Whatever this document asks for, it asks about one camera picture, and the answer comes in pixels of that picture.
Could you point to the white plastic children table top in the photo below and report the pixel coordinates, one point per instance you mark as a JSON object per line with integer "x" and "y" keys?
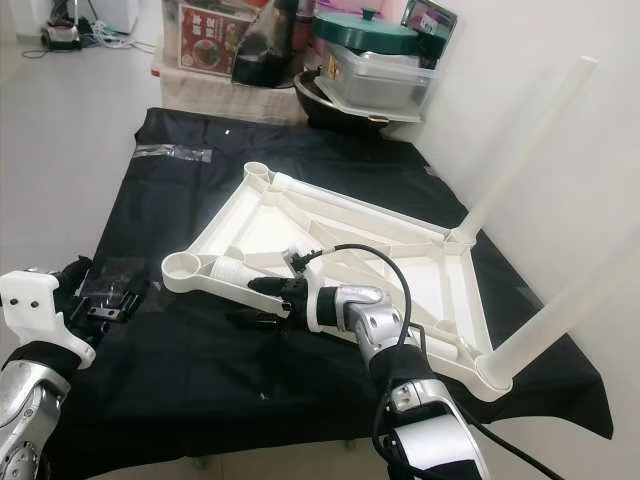
{"x": 260, "y": 230}

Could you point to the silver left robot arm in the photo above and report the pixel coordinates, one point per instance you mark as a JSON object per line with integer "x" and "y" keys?
{"x": 25, "y": 415}

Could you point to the clear tape cross patch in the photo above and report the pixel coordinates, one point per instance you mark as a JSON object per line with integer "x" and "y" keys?
{"x": 115, "y": 275}

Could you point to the black plastic table cloth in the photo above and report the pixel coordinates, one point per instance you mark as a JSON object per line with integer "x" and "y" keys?
{"x": 260, "y": 400}

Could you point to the clear tape strip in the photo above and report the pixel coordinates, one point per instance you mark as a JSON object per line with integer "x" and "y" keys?
{"x": 175, "y": 152}

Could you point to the beige cloth cover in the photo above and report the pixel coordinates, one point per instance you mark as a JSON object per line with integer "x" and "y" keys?
{"x": 220, "y": 100}

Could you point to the clear plastic storage box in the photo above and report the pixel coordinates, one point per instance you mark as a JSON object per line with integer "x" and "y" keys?
{"x": 385, "y": 80}

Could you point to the black shiny bag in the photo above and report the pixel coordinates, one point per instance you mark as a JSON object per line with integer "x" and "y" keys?
{"x": 265, "y": 50}

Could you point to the garment steamer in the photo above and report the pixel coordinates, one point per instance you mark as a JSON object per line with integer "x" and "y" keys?
{"x": 60, "y": 35}

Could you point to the clear storage box orange lid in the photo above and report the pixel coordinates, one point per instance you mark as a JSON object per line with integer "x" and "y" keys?
{"x": 205, "y": 45}

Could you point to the white appliance cabinet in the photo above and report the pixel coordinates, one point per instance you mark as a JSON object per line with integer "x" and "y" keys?
{"x": 110, "y": 15}

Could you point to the dark printed carton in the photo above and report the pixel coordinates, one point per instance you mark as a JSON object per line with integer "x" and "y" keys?
{"x": 428, "y": 18}

